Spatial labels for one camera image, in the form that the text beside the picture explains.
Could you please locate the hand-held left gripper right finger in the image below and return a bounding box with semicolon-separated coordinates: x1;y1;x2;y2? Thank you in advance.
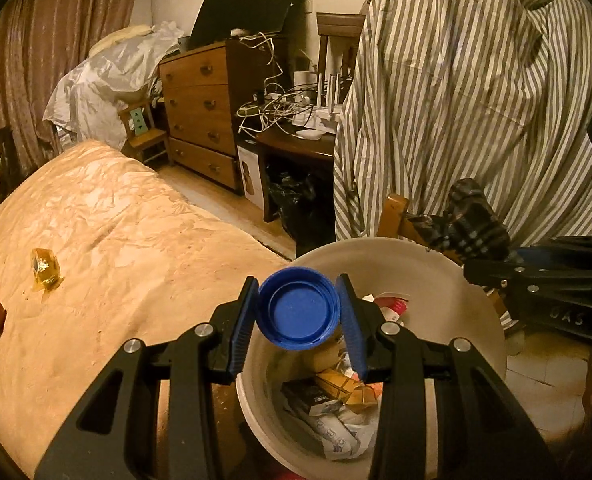
334;273;557;480

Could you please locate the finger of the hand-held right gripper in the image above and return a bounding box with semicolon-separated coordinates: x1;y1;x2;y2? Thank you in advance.
463;259;592;306
518;235;592;272

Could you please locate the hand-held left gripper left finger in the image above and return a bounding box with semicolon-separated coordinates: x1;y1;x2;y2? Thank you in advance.
33;275;261;480

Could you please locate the orange white packet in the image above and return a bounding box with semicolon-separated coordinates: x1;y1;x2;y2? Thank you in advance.
316;367;377;406

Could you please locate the blue bottle cap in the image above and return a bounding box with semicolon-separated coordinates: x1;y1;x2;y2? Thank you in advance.
257;266;341;352

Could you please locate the white plastic bucket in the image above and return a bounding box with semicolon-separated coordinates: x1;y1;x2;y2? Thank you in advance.
235;238;507;478

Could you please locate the white printed paper package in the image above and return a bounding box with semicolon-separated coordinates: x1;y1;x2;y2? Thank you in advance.
311;410;372;461

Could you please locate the black garbage bag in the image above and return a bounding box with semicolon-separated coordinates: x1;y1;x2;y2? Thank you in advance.
268;170;337;241

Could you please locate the white cardboard box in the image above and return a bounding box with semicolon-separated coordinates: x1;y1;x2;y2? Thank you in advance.
236;142;266;211

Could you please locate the dark side table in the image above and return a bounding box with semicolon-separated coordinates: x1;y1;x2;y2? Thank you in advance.
253;127;337;223

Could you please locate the striped cloth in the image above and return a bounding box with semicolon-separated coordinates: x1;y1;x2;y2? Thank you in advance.
333;0;592;271

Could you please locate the yellow plastic wrapper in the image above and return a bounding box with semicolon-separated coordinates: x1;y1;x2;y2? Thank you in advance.
30;247;64;293

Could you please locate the small wooden chair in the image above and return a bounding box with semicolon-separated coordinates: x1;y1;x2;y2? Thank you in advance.
118;97;172;166

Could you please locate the white router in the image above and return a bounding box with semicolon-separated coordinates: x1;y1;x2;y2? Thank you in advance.
296;70;347;133

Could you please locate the wooden dresser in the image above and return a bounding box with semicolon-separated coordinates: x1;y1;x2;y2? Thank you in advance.
158;37;294;193

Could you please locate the dark wooden chair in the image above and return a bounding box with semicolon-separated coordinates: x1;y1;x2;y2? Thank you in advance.
0;125;17;196

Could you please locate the wooden chair back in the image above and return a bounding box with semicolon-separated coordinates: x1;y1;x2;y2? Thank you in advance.
316;11;367;81

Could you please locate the cream pillow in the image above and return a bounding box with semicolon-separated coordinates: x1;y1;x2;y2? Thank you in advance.
88;25;154;53

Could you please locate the black television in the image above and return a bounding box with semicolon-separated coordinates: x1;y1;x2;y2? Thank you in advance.
190;0;308;48

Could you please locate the brown curtain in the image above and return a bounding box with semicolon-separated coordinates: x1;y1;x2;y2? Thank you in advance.
0;0;144;161

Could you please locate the wooden chair frame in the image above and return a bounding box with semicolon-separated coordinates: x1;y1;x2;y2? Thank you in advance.
376;194;507;321

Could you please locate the tangle of white cables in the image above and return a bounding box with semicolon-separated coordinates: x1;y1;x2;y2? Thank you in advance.
236;32;337;136

